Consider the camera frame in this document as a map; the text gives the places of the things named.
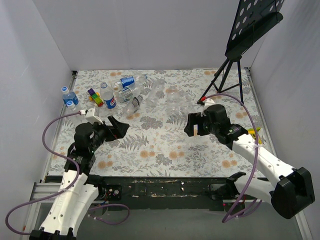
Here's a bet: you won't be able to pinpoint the Pocari Sweat plastic bottle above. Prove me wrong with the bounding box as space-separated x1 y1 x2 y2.
62 91 80 106

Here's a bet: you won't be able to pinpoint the Pepsi plastic bottle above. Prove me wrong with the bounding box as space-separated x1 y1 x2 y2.
111 74 148 91
99 81 117 110

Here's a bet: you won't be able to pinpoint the Pocari Sweat cap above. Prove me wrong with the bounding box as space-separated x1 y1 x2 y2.
61 86 70 95

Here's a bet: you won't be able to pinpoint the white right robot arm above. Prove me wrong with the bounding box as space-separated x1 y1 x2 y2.
184 103 315 219

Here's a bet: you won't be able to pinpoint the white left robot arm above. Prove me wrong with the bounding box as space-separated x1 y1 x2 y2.
29 116 130 240

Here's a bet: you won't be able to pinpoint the clear bottle black label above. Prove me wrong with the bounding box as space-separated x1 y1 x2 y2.
122 94 143 117

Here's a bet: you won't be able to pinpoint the small labelled clear bottle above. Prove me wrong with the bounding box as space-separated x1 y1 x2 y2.
114 83 145 103

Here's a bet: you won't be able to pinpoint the tall clear plastic bottle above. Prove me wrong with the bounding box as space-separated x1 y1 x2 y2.
146 78 166 108

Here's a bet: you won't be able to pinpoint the yellow green toy blocks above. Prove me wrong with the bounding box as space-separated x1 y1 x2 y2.
247 126 263 145

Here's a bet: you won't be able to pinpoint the colourful toy block car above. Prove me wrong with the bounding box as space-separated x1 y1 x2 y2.
87 88 104 107

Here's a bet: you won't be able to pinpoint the black music stand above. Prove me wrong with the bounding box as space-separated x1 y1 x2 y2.
197 0 284 105

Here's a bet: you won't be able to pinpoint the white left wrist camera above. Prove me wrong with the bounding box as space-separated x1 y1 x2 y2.
79 107 103 125

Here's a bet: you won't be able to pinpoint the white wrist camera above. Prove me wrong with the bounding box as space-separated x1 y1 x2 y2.
79 107 103 125
202 98 216 111

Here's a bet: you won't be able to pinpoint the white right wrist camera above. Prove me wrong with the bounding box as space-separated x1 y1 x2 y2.
202 98 216 111

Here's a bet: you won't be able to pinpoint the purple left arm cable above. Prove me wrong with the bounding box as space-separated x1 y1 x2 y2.
4 111 130 235

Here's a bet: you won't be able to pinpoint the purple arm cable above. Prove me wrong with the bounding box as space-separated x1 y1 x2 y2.
203 93 263 224
4 111 130 235

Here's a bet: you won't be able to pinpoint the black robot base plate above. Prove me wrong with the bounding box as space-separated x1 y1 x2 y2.
87 175 227 213

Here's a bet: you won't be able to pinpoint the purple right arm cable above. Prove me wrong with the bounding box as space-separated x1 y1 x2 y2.
203 93 263 224

